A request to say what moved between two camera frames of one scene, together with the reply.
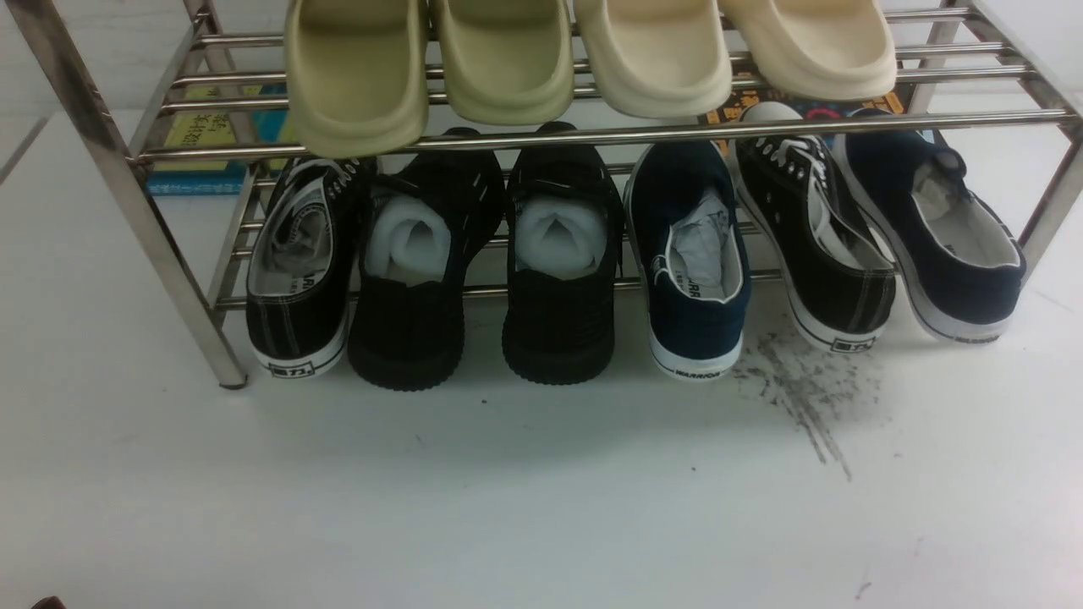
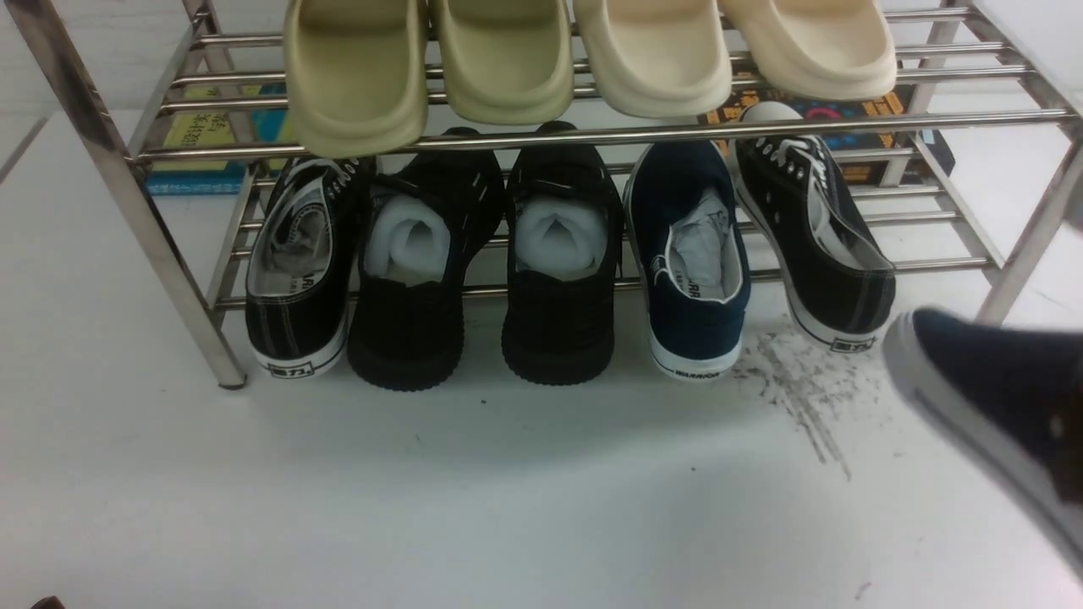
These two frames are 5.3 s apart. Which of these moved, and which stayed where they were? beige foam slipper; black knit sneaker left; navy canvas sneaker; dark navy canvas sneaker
Moved: dark navy canvas sneaker
Stayed: beige foam slipper; black knit sneaker left; navy canvas sneaker
